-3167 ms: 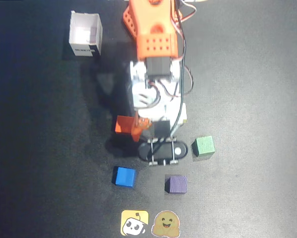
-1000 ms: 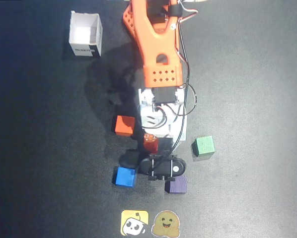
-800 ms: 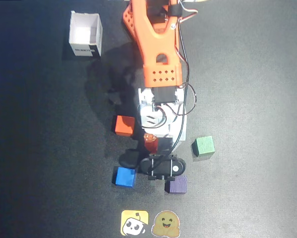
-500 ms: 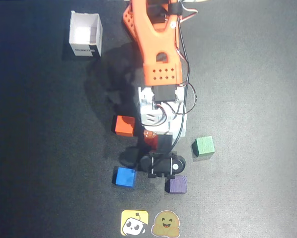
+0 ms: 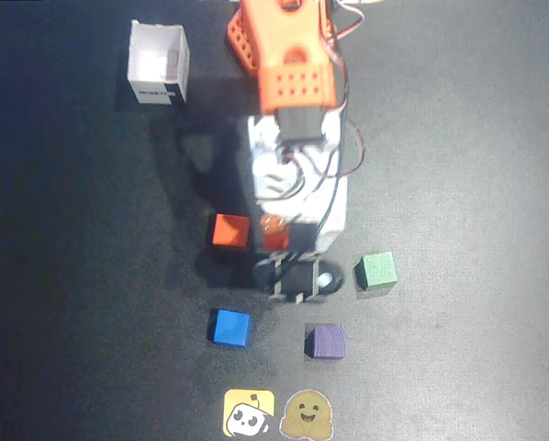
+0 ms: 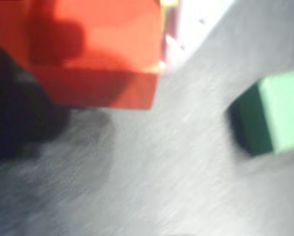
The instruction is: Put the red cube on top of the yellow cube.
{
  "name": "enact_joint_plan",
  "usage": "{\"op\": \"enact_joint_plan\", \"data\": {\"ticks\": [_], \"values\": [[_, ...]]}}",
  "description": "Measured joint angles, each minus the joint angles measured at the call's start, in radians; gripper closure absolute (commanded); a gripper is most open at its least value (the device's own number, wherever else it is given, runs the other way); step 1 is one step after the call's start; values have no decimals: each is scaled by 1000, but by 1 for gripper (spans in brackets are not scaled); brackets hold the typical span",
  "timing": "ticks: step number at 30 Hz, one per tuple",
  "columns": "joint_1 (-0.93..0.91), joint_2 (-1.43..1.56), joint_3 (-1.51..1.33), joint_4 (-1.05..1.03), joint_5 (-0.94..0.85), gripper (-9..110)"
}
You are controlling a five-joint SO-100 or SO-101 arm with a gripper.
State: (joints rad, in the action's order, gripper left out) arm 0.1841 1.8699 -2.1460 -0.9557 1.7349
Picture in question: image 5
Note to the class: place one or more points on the orange cube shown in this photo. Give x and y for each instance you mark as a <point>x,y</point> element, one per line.
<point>231,231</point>

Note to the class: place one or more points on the green cube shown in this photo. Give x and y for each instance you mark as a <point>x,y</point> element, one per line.
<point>377,270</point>

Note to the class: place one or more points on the smiling hugging face sticker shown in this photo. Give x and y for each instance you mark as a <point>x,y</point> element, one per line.
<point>306,414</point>

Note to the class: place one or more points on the blue cube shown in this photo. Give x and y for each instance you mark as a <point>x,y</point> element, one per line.
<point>230,327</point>

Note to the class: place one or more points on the white open cardboard box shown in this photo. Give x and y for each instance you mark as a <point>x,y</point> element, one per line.
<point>155,59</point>

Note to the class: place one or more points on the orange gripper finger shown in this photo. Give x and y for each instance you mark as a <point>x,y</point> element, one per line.
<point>274,239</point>

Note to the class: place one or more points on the dark grey table mat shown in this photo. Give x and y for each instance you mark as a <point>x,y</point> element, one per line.
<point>440,184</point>

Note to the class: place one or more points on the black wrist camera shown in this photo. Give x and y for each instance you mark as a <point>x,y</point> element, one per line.
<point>297,278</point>

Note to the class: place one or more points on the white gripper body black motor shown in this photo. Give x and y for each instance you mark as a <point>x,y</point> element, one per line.
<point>302,235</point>

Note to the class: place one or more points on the white and orange robot arm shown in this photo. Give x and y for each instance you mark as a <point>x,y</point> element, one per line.
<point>279,37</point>

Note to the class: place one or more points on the purple cube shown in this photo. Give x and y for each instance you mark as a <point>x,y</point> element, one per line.
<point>328,341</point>

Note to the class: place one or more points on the yellow robot face sticker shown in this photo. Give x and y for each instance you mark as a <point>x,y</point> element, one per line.
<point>249,412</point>

